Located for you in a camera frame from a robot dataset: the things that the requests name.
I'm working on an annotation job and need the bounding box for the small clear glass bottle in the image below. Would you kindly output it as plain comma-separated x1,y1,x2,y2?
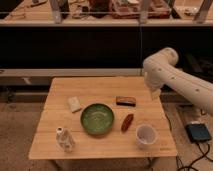
56,127,75,152

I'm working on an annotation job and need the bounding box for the white sponge block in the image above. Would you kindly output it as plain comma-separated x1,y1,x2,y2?
68,97,82,113

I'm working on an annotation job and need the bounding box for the white paper cup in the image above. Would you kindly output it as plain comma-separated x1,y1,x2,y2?
136,124,158,149

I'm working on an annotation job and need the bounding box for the brown sausage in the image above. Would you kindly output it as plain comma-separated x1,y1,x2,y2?
121,114,134,132

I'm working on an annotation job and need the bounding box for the green ceramic bowl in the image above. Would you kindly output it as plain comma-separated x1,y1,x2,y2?
80,103,114,135

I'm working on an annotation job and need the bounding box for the long workbench shelf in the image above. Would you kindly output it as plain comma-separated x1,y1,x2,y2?
0,0,213,27

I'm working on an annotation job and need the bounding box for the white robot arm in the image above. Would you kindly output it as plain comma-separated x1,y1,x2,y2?
143,47,213,116

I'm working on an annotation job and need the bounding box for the dark brown rectangular block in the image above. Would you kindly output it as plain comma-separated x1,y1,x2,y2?
116,96,136,106

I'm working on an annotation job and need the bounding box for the wooden folding table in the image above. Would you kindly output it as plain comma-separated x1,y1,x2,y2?
29,77,177,160

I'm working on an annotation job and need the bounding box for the black cable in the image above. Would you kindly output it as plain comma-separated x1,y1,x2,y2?
175,141,213,171

